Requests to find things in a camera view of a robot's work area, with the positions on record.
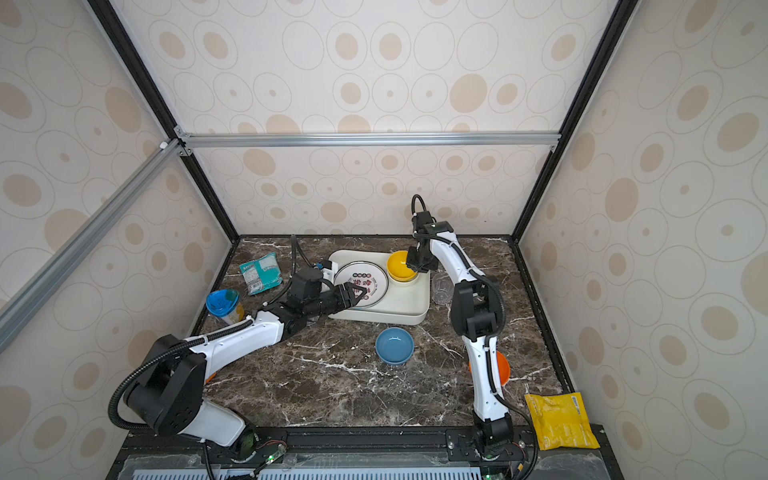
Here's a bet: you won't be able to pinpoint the blue lidded cup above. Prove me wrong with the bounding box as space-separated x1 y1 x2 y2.
206 289 245 325

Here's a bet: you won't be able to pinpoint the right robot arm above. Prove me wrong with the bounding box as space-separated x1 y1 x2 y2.
406 214 513 456

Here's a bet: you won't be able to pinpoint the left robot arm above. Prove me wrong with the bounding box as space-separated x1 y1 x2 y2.
107 267 369 459

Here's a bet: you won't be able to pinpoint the yellow snack bag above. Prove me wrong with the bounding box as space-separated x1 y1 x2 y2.
525 392 600 451

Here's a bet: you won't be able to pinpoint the clear cup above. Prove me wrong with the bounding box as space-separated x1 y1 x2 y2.
431 272 455 307

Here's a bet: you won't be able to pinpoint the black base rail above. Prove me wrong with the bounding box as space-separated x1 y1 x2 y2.
107 425 623 479

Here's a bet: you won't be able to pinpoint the white plate red green characters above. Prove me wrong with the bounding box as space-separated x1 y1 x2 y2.
334 261 389 308

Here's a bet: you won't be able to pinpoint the orange bowl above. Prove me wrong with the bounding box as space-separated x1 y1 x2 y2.
496 351 511 386

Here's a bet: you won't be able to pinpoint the yellow bowl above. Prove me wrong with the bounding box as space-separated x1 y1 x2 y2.
386 250 418 283

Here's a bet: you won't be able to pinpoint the green snack packet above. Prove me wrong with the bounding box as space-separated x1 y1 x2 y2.
239 252 282 296

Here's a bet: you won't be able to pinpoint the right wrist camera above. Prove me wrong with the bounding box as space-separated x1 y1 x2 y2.
411 211 436 235

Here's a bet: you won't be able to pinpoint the horizontal aluminium rail back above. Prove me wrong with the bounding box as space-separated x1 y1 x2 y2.
181 131 561 148

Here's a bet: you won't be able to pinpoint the blue bowl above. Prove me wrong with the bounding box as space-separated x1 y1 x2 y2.
375 327 415 366

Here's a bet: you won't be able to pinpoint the aluminium rail left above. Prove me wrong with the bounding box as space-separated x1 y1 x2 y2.
1 139 182 350

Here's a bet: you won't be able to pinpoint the white plastic bin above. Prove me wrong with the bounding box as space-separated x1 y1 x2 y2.
329 250 430 326

